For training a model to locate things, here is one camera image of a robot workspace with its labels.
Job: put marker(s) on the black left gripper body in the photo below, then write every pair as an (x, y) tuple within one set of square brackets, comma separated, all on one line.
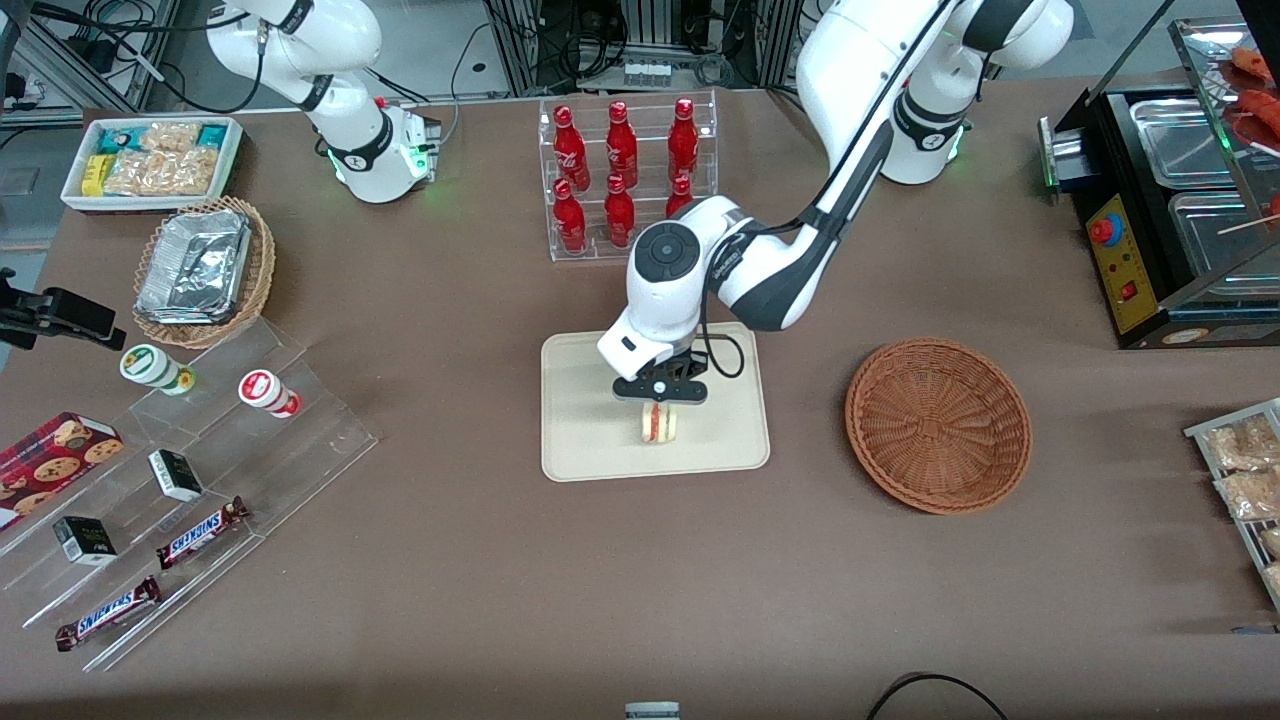
[(691, 364)]

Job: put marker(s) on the triangular sandwich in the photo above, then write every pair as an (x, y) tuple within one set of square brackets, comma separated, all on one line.
[(658, 425)]

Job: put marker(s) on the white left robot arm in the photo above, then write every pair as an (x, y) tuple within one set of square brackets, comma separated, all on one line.
[(850, 100)]

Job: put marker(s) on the beige plastic tray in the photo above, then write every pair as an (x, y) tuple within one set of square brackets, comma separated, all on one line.
[(590, 440)]

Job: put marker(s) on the silver foil tray stack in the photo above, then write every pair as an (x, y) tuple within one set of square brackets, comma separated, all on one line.
[(195, 265)]

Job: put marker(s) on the oval light wicker basket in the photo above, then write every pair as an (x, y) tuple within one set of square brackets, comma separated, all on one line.
[(258, 270)]

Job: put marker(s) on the round brown wicker basket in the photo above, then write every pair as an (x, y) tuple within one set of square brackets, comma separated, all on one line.
[(940, 425)]

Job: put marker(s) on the white cup green lid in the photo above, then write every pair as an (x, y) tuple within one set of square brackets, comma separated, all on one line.
[(150, 366)]

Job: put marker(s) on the white rectangular snack bin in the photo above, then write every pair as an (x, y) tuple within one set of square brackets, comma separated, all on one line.
[(72, 185)]

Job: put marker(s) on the yellow snack packet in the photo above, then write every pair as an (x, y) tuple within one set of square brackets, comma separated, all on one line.
[(95, 175)]

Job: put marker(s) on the clear acrylic bottle rack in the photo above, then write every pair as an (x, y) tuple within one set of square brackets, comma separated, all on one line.
[(590, 255)]

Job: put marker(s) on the red cookie box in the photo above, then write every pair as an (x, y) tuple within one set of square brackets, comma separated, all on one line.
[(50, 465)]

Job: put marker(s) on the clear cracker bag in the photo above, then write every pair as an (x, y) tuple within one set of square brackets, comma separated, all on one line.
[(170, 136), (192, 170), (135, 174)]

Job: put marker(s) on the red cola bottle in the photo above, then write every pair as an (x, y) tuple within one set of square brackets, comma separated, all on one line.
[(621, 140), (570, 222), (683, 135), (679, 195), (569, 140), (619, 215)]

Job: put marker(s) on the small black box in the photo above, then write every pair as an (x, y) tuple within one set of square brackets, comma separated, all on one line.
[(85, 541), (176, 475)]

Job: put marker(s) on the teal snack packet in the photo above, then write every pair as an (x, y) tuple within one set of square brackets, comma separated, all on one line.
[(213, 135), (118, 139)]

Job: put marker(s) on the white cup red lid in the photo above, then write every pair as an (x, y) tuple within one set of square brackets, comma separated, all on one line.
[(264, 390)]

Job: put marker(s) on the Snickers bar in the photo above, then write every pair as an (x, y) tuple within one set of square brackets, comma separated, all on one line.
[(200, 534), (108, 613)]

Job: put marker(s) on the clear acrylic stepped stand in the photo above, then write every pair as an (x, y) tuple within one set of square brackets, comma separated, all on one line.
[(290, 460)]

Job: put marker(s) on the small grey device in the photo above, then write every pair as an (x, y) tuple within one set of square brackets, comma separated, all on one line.
[(652, 712)]

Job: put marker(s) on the black food warmer machine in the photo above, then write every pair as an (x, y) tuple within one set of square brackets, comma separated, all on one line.
[(1125, 270)]

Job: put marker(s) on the steel warmer pan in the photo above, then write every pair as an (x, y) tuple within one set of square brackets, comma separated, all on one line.
[(1215, 235), (1180, 140)]

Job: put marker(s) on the clear bag of pastries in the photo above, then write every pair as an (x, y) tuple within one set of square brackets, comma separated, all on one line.
[(1245, 443), (1271, 542), (1273, 580), (1250, 495)]

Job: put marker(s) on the red sausage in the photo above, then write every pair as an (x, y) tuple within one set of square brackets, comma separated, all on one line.
[(1258, 65), (1262, 115)]

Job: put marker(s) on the aluminium frame rack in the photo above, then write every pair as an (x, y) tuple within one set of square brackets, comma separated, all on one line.
[(520, 45)]

